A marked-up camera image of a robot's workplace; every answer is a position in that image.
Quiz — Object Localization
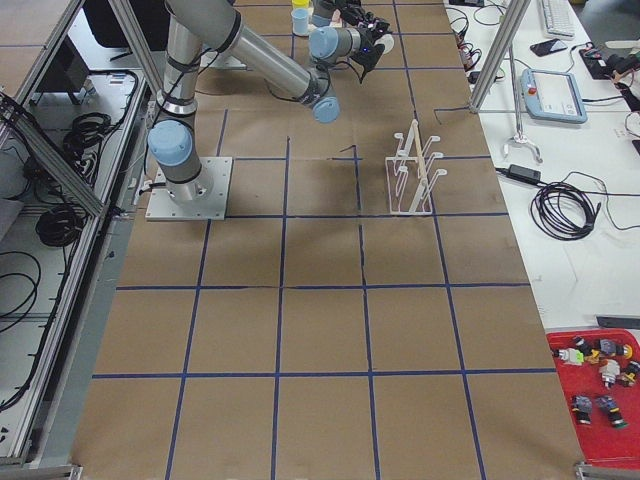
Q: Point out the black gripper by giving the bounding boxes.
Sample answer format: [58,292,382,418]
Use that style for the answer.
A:
[355,28,385,68]

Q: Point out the white ikea cup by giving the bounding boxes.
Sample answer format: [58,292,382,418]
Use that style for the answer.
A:
[376,34,395,54]

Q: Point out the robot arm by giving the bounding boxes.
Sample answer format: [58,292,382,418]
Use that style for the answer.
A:
[147,1,391,203]

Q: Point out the light blue cup near base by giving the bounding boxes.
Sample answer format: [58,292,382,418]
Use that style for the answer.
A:
[291,8,309,37]

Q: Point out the yellow cup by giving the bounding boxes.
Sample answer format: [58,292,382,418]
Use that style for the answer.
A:
[291,0,311,9]

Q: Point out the black smartphone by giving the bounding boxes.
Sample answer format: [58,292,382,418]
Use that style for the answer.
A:
[529,39,568,57]

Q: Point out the black power adapter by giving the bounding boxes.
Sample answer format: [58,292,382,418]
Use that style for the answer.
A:
[507,164,541,185]

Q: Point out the blue teach pendant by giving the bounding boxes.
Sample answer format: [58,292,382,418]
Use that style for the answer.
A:
[520,68,587,124]

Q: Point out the white keyboard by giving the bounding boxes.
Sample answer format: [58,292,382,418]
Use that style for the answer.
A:
[538,0,575,39]

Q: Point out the red parts tray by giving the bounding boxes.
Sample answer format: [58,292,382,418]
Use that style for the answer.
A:
[547,329,639,470]

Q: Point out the white wire cup rack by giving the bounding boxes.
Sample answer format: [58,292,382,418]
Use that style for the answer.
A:
[385,119,447,216]

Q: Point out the aluminium frame post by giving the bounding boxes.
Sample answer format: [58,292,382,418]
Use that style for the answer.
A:
[469,0,530,113]

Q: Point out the green handled reacher grabber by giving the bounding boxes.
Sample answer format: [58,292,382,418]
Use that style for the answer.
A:
[502,0,544,164]

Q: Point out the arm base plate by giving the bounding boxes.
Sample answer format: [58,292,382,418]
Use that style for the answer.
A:
[146,157,233,221]

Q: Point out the coiled black cable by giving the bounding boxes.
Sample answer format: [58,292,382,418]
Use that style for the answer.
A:
[530,180,602,242]

